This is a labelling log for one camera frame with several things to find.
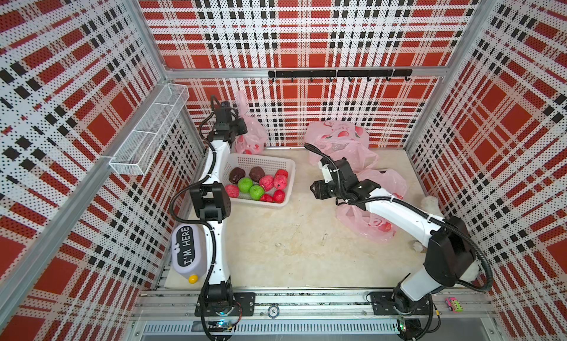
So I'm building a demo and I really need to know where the pink plastic bag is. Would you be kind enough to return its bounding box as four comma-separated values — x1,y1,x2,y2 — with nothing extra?
335,169,408,243
234,91,268,155
304,120,379,173

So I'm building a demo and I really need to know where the white plastic basket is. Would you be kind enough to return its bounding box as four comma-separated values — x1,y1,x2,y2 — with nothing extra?
220,153,296,208

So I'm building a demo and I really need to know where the black hook rail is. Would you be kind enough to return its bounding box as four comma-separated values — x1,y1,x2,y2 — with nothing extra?
267,69,413,80

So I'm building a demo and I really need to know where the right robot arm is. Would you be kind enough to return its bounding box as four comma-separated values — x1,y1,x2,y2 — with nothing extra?
310,156,493,315

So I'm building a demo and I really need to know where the white plush teddy bear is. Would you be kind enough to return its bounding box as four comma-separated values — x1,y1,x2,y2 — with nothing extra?
419,196,481,283

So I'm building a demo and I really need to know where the pink toy car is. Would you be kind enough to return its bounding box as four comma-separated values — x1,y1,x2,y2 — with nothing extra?
445,297,464,313

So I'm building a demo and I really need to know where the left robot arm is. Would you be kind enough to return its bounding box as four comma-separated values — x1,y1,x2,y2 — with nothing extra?
169,96,247,318

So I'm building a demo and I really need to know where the pink red apple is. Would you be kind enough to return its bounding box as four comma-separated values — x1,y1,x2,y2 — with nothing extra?
273,174,288,190
258,175,274,192
224,184,240,199

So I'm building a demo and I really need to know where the dark red apple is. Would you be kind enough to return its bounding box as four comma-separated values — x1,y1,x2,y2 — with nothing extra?
249,166,266,182
229,168,247,184

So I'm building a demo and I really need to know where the white wire wall shelf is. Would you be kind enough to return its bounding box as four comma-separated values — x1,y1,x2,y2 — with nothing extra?
109,83,188,176

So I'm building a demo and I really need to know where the green apple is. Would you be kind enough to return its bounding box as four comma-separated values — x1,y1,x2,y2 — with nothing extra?
248,184,265,201
237,177,254,193

